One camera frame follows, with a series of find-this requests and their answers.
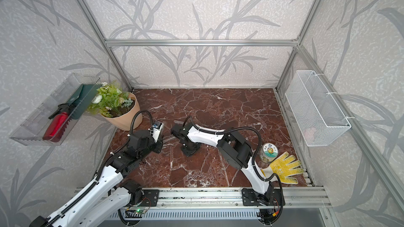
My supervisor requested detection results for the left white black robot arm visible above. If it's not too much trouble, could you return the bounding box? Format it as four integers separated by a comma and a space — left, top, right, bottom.
30, 128, 163, 227

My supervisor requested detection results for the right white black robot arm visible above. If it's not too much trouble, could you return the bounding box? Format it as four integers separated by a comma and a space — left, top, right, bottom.
171, 123, 274, 195

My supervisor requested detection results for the terracotta pot with green plant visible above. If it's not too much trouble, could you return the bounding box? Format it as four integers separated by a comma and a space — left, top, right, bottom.
87, 82, 143, 131

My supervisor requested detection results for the red spray bottle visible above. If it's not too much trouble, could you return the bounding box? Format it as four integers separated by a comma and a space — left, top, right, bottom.
42, 104, 72, 143

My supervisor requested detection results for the yellow work glove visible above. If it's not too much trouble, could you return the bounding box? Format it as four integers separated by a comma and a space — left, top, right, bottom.
262, 152, 305, 185

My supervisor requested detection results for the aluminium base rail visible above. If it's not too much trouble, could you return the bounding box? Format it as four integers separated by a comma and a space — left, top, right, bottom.
75, 186, 332, 210

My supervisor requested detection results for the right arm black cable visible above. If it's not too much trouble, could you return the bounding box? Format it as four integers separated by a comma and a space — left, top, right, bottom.
182, 116, 285, 221

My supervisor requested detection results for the clear plastic wall bin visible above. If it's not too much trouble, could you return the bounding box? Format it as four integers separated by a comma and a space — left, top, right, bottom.
10, 73, 101, 146

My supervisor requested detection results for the white wire mesh basket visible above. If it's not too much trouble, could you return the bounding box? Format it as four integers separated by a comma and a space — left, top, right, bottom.
285, 70, 351, 147

